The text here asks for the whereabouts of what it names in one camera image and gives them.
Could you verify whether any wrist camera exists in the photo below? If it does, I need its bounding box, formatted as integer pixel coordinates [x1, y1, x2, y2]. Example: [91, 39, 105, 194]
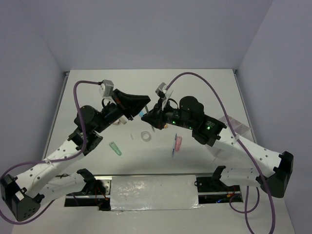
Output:
[156, 82, 173, 110]
[99, 79, 114, 98]

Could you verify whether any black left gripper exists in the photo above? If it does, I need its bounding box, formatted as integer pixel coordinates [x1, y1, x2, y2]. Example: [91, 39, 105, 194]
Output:
[95, 90, 152, 134]

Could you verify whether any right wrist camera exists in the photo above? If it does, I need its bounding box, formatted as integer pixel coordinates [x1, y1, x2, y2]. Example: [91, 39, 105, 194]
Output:
[156, 82, 173, 110]

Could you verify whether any blue pen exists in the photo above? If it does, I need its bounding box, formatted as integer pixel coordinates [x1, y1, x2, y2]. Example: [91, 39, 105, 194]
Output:
[172, 133, 177, 157]

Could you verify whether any white divided organizer tray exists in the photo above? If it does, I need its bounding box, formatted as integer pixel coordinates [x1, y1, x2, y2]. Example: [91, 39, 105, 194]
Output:
[207, 115, 251, 161]

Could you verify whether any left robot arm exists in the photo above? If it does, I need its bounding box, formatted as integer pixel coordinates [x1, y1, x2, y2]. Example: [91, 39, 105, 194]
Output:
[0, 89, 150, 225]

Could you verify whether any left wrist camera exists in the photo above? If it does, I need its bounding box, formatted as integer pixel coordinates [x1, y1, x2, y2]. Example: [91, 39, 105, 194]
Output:
[99, 79, 114, 98]

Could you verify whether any metal base rail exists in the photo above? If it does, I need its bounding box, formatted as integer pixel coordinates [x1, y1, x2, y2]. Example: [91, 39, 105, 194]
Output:
[64, 175, 243, 212]

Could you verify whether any grey rectangular eraser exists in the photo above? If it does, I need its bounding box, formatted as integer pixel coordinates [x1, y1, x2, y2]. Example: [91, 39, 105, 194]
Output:
[120, 118, 127, 124]

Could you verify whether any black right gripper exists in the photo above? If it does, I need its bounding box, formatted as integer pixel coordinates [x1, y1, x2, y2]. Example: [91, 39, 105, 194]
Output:
[141, 96, 194, 129]

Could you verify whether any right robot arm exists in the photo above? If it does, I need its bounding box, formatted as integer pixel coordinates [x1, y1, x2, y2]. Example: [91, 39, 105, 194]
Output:
[141, 96, 294, 198]

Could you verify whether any silver foil sheet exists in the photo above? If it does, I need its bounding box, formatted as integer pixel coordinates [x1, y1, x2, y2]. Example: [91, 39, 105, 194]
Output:
[110, 175, 199, 211]

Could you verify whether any green correction tape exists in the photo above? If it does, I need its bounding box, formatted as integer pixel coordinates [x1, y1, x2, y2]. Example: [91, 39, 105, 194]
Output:
[109, 142, 122, 156]

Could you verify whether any clear tape roll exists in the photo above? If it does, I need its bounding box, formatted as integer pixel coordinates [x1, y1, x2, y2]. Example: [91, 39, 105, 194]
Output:
[140, 131, 151, 142]

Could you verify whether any pink correction tape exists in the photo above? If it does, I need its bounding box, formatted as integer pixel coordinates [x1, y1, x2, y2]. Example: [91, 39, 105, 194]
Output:
[175, 136, 182, 152]

